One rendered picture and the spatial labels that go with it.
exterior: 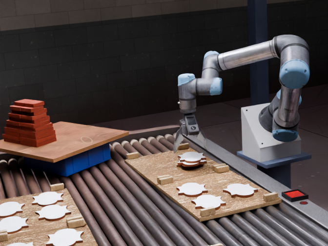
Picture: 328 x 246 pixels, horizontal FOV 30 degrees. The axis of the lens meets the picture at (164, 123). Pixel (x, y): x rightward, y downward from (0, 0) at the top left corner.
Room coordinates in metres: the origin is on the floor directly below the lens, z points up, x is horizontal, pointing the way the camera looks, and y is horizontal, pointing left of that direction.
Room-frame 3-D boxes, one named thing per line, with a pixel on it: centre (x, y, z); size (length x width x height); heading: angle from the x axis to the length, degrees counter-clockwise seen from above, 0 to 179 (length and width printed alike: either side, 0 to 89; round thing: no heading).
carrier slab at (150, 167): (2.70, -0.03, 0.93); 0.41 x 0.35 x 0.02; 22
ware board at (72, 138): (2.92, 0.53, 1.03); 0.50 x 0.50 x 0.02; 51
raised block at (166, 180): (2.44, 0.01, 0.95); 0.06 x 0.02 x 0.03; 112
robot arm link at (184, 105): (2.67, -0.11, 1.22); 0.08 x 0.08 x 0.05
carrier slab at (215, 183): (2.31, -0.19, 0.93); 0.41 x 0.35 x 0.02; 22
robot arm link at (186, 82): (2.67, -0.11, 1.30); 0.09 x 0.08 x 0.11; 76
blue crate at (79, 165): (2.87, 0.48, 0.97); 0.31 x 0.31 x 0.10; 51
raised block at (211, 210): (2.08, -0.14, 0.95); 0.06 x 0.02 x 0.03; 112
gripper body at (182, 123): (2.68, -0.11, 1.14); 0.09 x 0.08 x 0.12; 5
